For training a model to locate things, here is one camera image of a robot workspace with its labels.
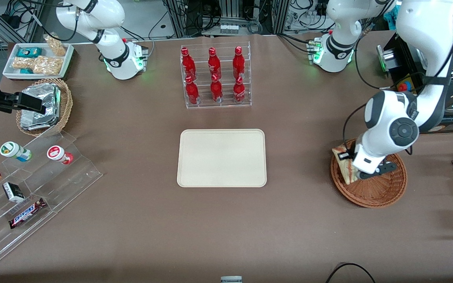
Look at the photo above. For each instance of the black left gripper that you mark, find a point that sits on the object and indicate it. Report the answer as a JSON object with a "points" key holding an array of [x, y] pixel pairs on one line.
{"points": [[349, 153]]}

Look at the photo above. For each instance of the triangle sandwich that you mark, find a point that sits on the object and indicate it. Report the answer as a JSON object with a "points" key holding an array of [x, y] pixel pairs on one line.
{"points": [[344, 169]]}

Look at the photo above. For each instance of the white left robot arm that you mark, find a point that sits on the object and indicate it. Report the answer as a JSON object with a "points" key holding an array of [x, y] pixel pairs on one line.
{"points": [[391, 122]]}

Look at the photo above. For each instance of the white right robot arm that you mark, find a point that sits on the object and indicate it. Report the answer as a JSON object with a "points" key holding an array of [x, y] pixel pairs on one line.
{"points": [[112, 47]]}

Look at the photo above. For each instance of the white snack tray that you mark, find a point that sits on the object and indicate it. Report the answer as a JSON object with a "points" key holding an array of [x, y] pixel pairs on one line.
{"points": [[8, 70]]}

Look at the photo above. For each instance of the brown round wicker basket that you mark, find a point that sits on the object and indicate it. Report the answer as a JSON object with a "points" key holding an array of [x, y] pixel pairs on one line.
{"points": [[376, 192]]}

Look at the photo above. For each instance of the light tan wicker basket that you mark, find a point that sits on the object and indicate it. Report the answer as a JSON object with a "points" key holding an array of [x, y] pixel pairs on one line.
{"points": [[66, 106]]}

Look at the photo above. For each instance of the cream plastic tray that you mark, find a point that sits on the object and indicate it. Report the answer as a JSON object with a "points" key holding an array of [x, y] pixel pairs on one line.
{"points": [[221, 157]]}

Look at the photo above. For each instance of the aluminium foil container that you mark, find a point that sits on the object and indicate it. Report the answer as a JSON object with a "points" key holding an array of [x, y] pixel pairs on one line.
{"points": [[39, 114]]}

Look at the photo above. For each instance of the small teal snack packet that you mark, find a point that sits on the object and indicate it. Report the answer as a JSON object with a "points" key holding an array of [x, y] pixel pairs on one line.
{"points": [[26, 71]]}

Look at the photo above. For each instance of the puffed snack bag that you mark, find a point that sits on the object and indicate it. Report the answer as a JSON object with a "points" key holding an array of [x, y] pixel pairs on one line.
{"points": [[22, 63], [47, 65], [55, 45]]}

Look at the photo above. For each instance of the green lidded yogurt cup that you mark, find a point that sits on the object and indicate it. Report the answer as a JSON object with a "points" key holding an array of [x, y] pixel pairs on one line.
{"points": [[13, 151]]}

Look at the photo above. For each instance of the teal snack box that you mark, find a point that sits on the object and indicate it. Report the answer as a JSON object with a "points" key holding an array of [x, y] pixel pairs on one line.
{"points": [[29, 51]]}

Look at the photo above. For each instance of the red lidded yogurt cup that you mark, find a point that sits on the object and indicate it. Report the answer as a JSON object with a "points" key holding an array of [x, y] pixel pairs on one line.
{"points": [[58, 154]]}

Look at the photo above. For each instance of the small black carton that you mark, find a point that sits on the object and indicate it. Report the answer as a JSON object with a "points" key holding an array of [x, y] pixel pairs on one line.
{"points": [[13, 192]]}

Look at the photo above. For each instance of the emergency stop button box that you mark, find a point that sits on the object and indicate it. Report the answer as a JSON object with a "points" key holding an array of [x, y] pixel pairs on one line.
{"points": [[406, 85]]}

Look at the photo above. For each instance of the clear acrylic stepped shelf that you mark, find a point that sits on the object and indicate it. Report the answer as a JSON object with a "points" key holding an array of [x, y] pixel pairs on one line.
{"points": [[73, 181]]}

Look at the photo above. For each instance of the Snickers chocolate bar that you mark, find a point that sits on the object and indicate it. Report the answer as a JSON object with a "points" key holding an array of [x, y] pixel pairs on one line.
{"points": [[26, 213]]}

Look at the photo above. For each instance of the black control box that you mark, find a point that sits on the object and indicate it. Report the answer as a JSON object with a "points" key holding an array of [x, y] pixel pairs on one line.
{"points": [[401, 59]]}

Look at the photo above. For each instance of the red cola bottle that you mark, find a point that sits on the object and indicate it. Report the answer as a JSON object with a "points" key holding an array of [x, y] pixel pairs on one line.
{"points": [[239, 91], [214, 63], [192, 91], [188, 63], [216, 89], [238, 62]]}

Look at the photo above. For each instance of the clear acrylic bottle rack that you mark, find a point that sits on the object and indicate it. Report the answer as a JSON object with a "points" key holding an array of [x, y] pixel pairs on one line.
{"points": [[226, 104]]}

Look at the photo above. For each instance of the teal cloth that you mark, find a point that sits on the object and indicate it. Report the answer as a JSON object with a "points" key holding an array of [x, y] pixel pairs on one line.
{"points": [[391, 15]]}

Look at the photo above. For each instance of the grey device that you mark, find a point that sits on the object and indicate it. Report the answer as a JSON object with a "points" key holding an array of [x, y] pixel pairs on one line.
{"points": [[231, 279]]}

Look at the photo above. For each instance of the white power strip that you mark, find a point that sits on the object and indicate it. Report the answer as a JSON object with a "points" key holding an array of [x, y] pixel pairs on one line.
{"points": [[229, 28]]}

